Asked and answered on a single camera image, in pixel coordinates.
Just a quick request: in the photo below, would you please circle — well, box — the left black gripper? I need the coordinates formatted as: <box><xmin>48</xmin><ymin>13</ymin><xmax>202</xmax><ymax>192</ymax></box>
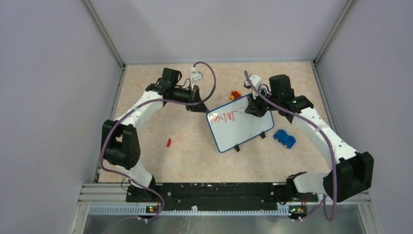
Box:
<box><xmin>171</xmin><ymin>84</ymin><xmax>209</xmax><ymax>113</ymax></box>

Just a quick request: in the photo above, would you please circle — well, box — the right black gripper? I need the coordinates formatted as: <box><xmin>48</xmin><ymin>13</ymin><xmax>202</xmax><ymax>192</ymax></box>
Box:
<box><xmin>246</xmin><ymin>87</ymin><xmax>280</xmax><ymax>118</ymax></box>

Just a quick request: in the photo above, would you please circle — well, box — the blue framed whiteboard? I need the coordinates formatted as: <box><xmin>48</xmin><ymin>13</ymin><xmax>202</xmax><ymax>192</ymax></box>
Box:
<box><xmin>206</xmin><ymin>94</ymin><xmax>275</xmax><ymax>153</ymax></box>

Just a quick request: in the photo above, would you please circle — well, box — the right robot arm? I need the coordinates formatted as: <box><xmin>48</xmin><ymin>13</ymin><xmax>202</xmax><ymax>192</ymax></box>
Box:
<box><xmin>244</xmin><ymin>71</ymin><xmax>374</xmax><ymax>202</ymax></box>

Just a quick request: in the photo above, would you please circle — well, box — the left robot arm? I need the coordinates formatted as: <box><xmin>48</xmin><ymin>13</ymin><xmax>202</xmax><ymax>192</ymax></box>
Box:
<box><xmin>99</xmin><ymin>67</ymin><xmax>208</xmax><ymax>202</ymax></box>

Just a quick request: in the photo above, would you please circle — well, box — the metal whiteboard stand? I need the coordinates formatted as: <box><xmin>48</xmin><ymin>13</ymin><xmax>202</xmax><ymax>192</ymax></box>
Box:
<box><xmin>233</xmin><ymin>131</ymin><xmax>266</xmax><ymax>152</ymax></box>

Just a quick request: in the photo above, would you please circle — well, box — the colourful toy brick vehicle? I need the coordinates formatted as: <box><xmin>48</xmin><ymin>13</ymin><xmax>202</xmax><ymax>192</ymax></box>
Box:
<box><xmin>229</xmin><ymin>90</ymin><xmax>242</xmax><ymax>100</ymax></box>

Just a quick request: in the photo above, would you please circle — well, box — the blue toy car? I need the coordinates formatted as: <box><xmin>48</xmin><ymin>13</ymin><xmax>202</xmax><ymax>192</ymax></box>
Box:
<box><xmin>273</xmin><ymin>129</ymin><xmax>296</xmax><ymax>149</ymax></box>

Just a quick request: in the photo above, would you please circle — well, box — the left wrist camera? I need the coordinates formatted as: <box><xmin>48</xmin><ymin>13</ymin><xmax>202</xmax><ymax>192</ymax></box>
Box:
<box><xmin>189</xmin><ymin>65</ymin><xmax>204</xmax><ymax>90</ymax></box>

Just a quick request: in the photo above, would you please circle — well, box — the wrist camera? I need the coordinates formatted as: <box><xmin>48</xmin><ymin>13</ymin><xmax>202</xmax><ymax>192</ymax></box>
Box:
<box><xmin>189</xmin><ymin>65</ymin><xmax>204</xmax><ymax>90</ymax></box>
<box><xmin>244</xmin><ymin>75</ymin><xmax>262</xmax><ymax>99</ymax></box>

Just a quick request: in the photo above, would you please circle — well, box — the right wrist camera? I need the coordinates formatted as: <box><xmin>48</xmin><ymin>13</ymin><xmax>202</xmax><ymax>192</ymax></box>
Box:
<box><xmin>244</xmin><ymin>75</ymin><xmax>262</xmax><ymax>99</ymax></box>

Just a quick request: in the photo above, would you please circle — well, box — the right aluminium frame post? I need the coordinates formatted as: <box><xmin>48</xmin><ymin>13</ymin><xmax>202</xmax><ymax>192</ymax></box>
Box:
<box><xmin>313</xmin><ymin>0</ymin><xmax>358</xmax><ymax>67</ymax></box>

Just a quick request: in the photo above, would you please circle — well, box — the aluminium frame post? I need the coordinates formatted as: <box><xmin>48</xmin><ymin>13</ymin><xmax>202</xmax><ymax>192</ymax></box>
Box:
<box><xmin>313</xmin><ymin>0</ymin><xmax>358</xmax><ymax>67</ymax></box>
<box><xmin>81</xmin><ymin>0</ymin><xmax>125</xmax><ymax>69</ymax></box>

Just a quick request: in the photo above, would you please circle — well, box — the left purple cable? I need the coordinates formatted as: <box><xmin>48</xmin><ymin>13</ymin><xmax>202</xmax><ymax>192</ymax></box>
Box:
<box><xmin>99</xmin><ymin>61</ymin><xmax>217</xmax><ymax>223</ymax></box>

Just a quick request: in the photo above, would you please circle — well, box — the purple cable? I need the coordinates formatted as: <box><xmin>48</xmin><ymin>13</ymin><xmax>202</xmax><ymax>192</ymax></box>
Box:
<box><xmin>99</xmin><ymin>61</ymin><xmax>217</xmax><ymax>223</ymax></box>
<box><xmin>244</xmin><ymin>70</ymin><xmax>339</xmax><ymax>222</ymax></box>

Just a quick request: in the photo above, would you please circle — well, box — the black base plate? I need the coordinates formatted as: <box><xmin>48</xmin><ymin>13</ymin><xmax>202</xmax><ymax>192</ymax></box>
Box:
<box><xmin>126</xmin><ymin>182</ymin><xmax>319</xmax><ymax>215</ymax></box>

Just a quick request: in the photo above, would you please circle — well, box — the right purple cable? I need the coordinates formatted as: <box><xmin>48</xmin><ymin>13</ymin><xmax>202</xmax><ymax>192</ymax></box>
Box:
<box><xmin>244</xmin><ymin>70</ymin><xmax>339</xmax><ymax>222</ymax></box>

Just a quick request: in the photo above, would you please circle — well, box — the left aluminium frame post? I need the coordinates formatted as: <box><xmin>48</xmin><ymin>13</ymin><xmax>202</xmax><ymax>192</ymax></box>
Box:
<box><xmin>81</xmin><ymin>0</ymin><xmax>125</xmax><ymax>69</ymax></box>

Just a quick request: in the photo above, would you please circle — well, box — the white slotted cable duct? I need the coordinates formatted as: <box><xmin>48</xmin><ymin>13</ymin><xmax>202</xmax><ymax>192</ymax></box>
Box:
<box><xmin>88</xmin><ymin>205</ymin><xmax>291</xmax><ymax>216</ymax></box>

